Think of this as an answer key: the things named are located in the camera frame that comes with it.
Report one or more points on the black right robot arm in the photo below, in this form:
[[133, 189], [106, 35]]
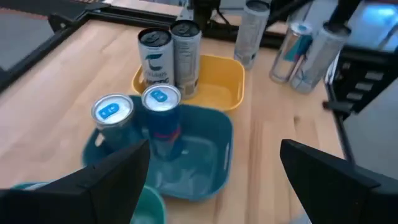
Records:
[[203, 12]]

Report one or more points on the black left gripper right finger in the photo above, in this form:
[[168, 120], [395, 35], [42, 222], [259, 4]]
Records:
[[342, 199]]

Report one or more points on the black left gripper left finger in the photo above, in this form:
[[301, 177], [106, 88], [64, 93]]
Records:
[[93, 199]]

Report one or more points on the silver Red Bull can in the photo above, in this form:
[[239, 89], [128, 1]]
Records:
[[289, 56], [161, 96], [112, 109]]

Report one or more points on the green plastic bin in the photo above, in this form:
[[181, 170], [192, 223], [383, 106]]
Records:
[[149, 208]]

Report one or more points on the white Celsius can black lid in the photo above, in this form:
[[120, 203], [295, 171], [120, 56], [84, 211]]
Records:
[[250, 37], [320, 59], [186, 62], [155, 62]]

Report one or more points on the dark teal plastic bin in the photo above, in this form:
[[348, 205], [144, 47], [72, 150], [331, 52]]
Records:
[[199, 161]]

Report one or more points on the yellow plastic bin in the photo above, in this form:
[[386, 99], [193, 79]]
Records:
[[217, 84]]

